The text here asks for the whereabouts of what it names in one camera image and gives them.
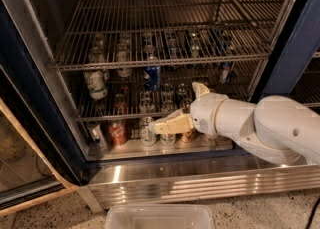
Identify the steel fridge base panel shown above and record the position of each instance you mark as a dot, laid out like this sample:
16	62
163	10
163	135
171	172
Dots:
182	179

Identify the white green can middle shelf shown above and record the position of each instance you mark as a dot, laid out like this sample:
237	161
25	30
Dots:
95	84

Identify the upper wire fridge shelf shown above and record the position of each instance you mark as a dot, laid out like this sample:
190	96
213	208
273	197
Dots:
185	31

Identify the white green can bottom centre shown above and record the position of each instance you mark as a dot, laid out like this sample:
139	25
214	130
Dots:
168	139

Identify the red cola can bottom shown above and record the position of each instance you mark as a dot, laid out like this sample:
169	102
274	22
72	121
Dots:
117	131

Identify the clear plastic bin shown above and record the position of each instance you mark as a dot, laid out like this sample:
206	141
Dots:
160	216

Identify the open glass fridge door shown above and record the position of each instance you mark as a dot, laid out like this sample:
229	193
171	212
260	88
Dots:
27	177

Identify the wire fridge shelf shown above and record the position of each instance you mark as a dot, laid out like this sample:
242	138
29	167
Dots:
128	99
185	31

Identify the orange can bottom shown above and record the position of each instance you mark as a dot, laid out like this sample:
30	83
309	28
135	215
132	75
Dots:
189	136

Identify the blue white can right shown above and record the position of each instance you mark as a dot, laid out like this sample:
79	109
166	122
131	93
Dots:
226	72

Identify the white green can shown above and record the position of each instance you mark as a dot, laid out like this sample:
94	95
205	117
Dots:
148	138
168	139

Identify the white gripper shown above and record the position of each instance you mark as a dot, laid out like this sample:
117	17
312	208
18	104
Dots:
204	112

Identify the middle wire fridge shelf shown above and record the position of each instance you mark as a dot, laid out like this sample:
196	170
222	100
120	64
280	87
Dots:
128	99

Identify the silver slim can bottom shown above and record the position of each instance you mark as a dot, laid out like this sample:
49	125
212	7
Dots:
95	131

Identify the blue pepsi can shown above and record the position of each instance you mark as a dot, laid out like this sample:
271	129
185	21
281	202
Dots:
152	77

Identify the blue fridge centre pillar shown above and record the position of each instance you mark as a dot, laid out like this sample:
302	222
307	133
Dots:
294	49

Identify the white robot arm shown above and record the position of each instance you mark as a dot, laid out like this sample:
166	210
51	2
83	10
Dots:
277	129

